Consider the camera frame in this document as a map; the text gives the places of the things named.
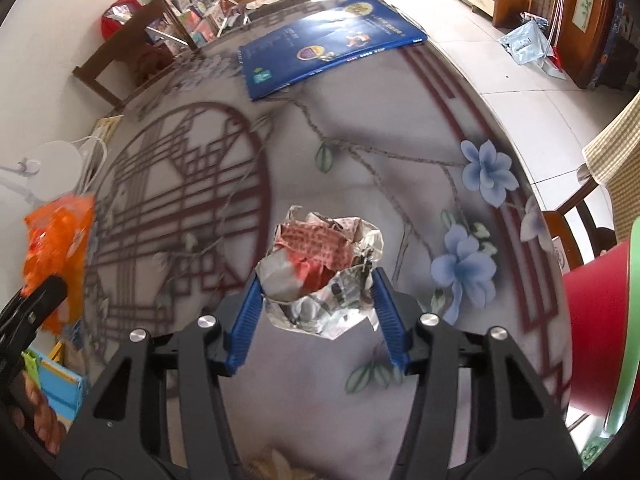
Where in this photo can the beige checkered towel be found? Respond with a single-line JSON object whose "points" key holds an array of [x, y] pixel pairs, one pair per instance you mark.
{"points": [[615, 160]]}

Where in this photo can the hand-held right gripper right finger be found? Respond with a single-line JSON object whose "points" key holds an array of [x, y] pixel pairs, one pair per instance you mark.
{"points": [[392, 320]]}

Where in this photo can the teal cardboard box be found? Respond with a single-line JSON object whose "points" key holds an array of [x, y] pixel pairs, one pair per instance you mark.
{"points": [[62, 382]]}

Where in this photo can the person's left hand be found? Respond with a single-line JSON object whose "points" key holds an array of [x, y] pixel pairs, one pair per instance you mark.
{"points": [[35, 405]]}

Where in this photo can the white desk lamp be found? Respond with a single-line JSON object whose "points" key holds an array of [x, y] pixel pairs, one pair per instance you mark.
{"points": [[55, 165]]}

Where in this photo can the silver red wrapper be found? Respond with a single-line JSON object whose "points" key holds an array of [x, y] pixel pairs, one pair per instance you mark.
{"points": [[315, 255]]}

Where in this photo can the bamboo print wall panel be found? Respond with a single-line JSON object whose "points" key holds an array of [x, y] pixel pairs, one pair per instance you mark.
{"points": [[587, 2]]}

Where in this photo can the blue glossy booklet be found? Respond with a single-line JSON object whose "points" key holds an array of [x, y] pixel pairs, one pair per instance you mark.
{"points": [[325, 45]]}

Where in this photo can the white mop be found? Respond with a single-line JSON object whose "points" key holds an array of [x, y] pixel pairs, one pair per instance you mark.
{"points": [[557, 30]]}

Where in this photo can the red plastic bag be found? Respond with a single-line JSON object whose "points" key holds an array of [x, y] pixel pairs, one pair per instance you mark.
{"points": [[120, 17]]}

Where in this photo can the metal magazine rack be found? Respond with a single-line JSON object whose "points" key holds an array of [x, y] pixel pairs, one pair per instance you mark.
{"points": [[200, 17]]}

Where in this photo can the red bin with green rim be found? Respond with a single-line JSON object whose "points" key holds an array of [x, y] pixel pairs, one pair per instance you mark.
{"points": [[595, 320]]}

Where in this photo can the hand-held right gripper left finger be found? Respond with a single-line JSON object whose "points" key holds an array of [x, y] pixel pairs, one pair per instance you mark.
{"points": [[245, 320]]}

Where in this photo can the blue plastic bag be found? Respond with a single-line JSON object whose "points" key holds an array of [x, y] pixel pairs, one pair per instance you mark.
{"points": [[525, 42]]}

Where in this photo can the brown wooden chair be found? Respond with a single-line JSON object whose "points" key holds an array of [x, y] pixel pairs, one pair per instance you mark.
{"points": [[565, 240]]}

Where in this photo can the blue patterned door curtain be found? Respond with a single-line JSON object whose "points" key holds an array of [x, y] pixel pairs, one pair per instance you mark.
{"points": [[620, 45]]}

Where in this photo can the orange snack bag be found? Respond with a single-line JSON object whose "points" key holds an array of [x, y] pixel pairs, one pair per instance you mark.
{"points": [[60, 240]]}

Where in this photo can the dark wooden chair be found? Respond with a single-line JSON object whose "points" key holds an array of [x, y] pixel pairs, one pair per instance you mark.
{"points": [[100, 67]]}

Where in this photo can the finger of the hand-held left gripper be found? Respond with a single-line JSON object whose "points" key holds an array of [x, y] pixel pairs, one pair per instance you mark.
{"points": [[35, 302], [15, 345]]}

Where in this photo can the small wooden picture frame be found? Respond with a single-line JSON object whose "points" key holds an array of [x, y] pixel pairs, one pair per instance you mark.
{"points": [[107, 127]]}

